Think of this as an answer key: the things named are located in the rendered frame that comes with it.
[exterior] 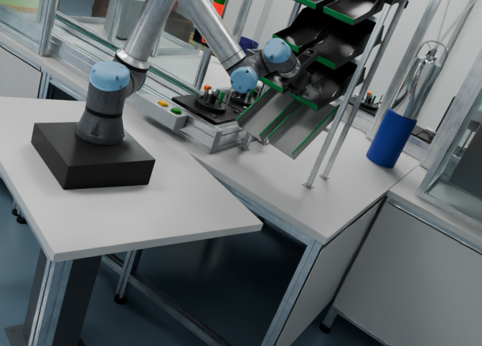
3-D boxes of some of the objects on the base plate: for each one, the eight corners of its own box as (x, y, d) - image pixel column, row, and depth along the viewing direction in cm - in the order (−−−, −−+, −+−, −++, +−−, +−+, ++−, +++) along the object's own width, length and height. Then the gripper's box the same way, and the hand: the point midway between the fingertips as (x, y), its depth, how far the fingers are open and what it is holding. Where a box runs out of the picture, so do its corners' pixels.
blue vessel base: (389, 171, 261) (413, 123, 251) (361, 156, 267) (384, 108, 257) (397, 165, 274) (420, 119, 264) (371, 151, 280) (392, 105, 270)
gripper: (265, 72, 175) (285, 95, 193) (300, 90, 168) (318, 111, 186) (277, 51, 175) (297, 75, 193) (313, 67, 168) (330, 91, 186)
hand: (310, 85), depth 189 cm, fingers open, 8 cm apart
